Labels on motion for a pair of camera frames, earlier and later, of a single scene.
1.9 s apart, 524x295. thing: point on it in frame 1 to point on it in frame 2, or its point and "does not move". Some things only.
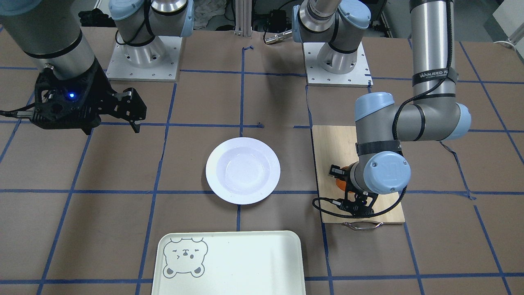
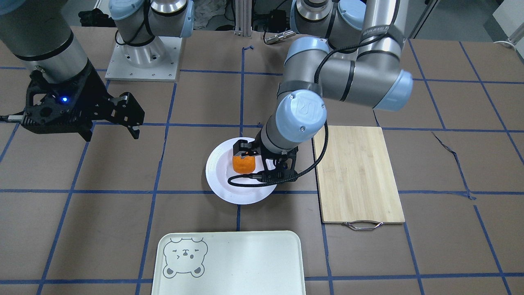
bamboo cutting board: (337, 145) does not move
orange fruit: (341, 184) to (245, 165)
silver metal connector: (277, 37) does not move
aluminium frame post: (243, 11) does not move
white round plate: (243, 171) does not move
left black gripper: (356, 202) to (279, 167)
